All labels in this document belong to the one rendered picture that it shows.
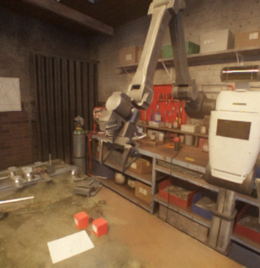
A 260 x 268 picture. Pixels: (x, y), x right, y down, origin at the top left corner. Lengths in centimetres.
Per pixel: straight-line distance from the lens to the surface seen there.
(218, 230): 117
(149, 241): 82
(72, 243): 82
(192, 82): 90
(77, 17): 364
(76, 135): 306
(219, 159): 96
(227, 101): 100
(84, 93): 403
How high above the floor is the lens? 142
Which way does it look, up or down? 11 degrees down
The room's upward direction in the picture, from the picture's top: 1 degrees clockwise
